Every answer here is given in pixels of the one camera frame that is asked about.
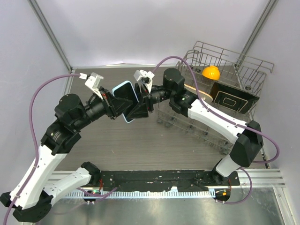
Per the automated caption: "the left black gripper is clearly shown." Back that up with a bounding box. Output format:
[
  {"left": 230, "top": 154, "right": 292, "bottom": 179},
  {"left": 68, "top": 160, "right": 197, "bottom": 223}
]
[{"left": 73, "top": 86, "right": 133, "bottom": 131}]

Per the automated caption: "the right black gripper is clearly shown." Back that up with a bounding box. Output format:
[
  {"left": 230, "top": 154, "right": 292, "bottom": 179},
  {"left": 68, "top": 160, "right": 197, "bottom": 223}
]
[{"left": 125, "top": 82, "right": 174, "bottom": 120}]

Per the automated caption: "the phone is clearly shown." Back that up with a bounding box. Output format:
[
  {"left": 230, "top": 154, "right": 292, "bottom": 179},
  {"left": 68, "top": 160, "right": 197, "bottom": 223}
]
[{"left": 112, "top": 81, "right": 138, "bottom": 123}]

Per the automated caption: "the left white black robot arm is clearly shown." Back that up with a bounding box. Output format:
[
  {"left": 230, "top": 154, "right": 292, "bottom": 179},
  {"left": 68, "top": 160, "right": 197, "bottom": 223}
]
[{"left": 0, "top": 88, "right": 132, "bottom": 223}]

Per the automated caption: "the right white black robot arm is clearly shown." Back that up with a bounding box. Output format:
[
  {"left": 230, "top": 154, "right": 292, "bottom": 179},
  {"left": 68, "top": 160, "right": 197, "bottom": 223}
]
[{"left": 128, "top": 68, "right": 263, "bottom": 185}]

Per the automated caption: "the oval wooden board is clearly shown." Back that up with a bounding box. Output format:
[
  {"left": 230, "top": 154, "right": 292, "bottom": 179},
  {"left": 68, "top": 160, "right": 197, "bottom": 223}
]
[{"left": 184, "top": 84, "right": 213, "bottom": 103}]

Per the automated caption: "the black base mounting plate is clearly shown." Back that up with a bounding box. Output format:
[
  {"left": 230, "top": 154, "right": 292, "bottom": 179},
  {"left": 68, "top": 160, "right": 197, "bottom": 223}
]
[{"left": 97, "top": 170, "right": 240, "bottom": 192}]

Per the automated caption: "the orange bowl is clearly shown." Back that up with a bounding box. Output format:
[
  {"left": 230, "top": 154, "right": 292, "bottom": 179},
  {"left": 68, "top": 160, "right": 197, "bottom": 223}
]
[{"left": 202, "top": 66, "right": 221, "bottom": 80}]

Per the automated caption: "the black square plate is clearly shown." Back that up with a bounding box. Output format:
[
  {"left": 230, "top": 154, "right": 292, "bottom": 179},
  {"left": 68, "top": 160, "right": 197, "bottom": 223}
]
[{"left": 210, "top": 82, "right": 260, "bottom": 114}]

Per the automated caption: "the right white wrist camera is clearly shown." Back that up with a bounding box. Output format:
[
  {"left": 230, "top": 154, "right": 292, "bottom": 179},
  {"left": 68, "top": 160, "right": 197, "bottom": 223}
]
[{"left": 134, "top": 70, "right": 155, "bottom": 92}]

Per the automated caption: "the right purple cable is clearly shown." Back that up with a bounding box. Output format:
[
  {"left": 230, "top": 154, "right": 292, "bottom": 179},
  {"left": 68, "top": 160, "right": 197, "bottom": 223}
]
[{"left": 152, "top": 55, "right": 281, "bottom": 204}]

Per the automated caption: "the purple cable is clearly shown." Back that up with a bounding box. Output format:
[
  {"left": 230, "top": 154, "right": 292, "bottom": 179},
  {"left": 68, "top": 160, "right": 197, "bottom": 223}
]
[
  {"left": 152, "top": 55, "right": 281, "bottom": 204},
  {"left": 4, "top": 73, "right": 122, "bottom": 225}
]

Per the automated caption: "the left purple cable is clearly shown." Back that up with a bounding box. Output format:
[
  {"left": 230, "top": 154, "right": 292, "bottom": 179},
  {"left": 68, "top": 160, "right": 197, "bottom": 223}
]
[{"left": 4, "top": 73, "right": 122, "bottom": 225}]

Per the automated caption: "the grey wire dish rack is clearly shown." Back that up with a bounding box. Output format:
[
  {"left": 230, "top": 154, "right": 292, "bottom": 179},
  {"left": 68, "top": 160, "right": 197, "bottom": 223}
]
[{"left": 156, "top": 41, "right": 274, "bottom": 155}]

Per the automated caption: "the white slotted cable duct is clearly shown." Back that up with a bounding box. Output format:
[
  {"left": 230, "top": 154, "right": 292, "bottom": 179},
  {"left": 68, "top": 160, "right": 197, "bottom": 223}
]
[{"left": 64, "top": 189, "right": 215, "bottom": 199}]

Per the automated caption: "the aluminium frame rail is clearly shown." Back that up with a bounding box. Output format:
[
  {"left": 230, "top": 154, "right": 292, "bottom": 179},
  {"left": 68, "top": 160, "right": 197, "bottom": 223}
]
[{"left": 45, "top": 169, "right": 286, "bottom": 188}]

